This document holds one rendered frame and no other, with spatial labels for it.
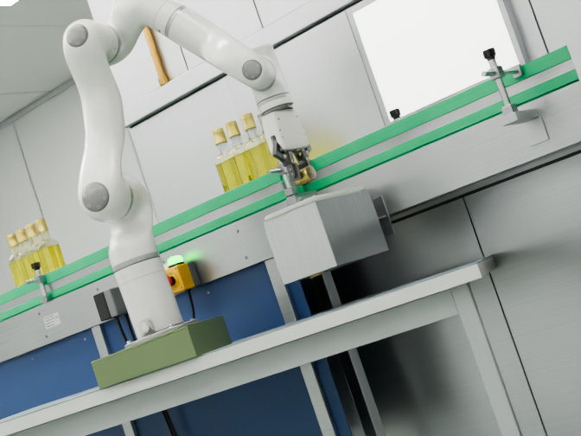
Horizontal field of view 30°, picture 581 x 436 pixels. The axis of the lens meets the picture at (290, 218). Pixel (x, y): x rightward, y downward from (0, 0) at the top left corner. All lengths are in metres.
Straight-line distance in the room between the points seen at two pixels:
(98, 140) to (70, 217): 5.71
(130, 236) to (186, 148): 0.77
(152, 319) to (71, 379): 0.92
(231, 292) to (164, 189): 0.62
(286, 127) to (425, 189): 0.37
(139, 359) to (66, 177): 5.83
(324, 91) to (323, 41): 0.13
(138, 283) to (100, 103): 0.45
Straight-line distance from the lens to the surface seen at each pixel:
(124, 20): 2.74
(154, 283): 2.65
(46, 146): 8.50
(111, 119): 2.70
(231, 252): 2.90
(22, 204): 8.81
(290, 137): 2.56
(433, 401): 3.00
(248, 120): 3.00
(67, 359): 3.51
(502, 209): 2.78
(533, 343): 2.82
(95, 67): 2.69
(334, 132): 2.99
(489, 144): 2.54
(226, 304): 2.97
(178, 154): 3.41
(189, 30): 2.65
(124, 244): 2.66
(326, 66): 2.99
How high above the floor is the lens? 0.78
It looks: 5 degrees up
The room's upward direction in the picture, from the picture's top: 19 degrees counter-clockwise
